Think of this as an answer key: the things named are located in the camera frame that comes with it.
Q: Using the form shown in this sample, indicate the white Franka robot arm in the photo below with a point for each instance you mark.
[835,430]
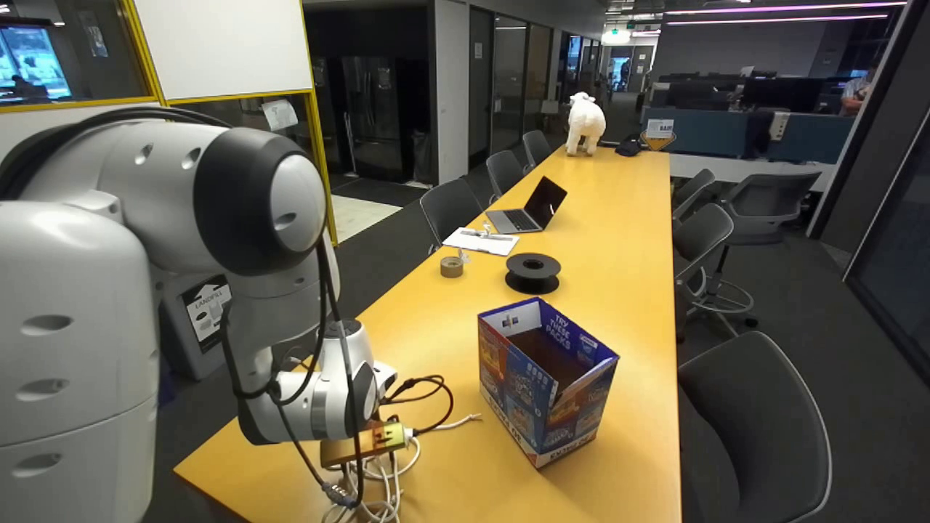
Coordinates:
[97,292]

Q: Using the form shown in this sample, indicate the blue snack cardboard box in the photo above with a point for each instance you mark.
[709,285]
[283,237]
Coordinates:
[541,408]

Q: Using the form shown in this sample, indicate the gray box with label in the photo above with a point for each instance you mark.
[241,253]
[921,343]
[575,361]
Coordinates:
[200,324]

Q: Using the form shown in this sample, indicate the white paper sheets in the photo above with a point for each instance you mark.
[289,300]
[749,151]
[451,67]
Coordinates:
[480,243]

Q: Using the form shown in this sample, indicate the open silver laptop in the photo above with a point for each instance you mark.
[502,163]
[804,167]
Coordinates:
[527,208]

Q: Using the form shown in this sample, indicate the white dog toy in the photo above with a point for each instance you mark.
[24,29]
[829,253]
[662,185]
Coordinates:
[586,121]

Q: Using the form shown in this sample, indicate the small black desk object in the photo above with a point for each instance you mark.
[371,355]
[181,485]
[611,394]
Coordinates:
[629,146]

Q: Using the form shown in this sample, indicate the blue office partition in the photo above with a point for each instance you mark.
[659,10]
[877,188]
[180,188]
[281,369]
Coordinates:
[736,132]

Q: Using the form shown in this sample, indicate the large gray office chair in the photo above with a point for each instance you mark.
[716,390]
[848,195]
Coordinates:
[756,438]

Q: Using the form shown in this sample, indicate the wooden camera mount plate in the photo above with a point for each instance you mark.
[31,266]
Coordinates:
[364,443]

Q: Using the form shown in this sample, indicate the white whiteboard yellow frame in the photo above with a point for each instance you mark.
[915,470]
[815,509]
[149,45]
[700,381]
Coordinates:
[222,45]

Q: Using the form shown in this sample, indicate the wall monitor screen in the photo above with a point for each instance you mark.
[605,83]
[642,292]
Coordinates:
[34,61]

